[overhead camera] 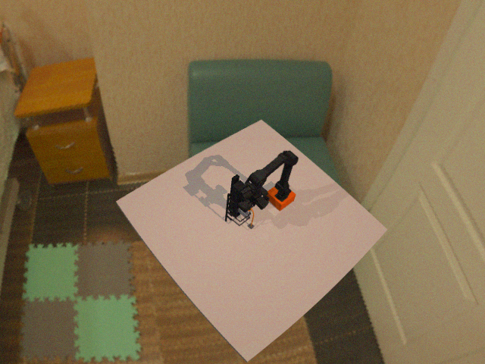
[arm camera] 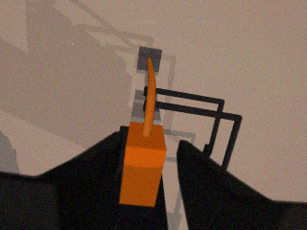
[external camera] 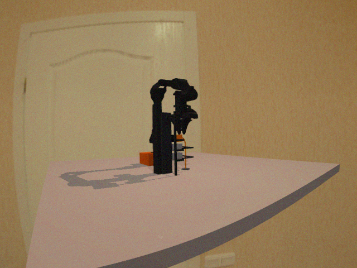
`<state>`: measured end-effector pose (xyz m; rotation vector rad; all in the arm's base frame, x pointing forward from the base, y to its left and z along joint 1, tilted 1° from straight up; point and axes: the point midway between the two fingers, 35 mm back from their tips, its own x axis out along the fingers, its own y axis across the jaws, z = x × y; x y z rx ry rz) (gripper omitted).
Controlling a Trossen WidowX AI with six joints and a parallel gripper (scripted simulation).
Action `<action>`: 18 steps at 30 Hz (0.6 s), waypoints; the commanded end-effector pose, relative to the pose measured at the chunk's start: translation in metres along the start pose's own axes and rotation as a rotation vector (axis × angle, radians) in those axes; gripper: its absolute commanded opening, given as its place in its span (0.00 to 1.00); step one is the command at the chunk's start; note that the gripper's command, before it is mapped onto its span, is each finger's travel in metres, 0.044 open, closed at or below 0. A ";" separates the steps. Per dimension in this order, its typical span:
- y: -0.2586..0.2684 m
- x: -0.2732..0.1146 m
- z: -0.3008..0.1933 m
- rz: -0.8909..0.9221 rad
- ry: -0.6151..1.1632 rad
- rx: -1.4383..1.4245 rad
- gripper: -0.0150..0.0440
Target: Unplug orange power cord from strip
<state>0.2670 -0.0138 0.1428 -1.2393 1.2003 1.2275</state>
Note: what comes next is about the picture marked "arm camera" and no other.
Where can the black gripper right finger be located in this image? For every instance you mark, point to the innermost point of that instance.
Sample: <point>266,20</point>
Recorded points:
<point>214,199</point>

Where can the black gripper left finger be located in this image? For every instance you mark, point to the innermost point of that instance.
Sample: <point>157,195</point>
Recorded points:
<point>71,196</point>

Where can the black rectangular post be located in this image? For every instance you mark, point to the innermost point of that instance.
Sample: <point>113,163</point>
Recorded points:
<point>161,221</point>

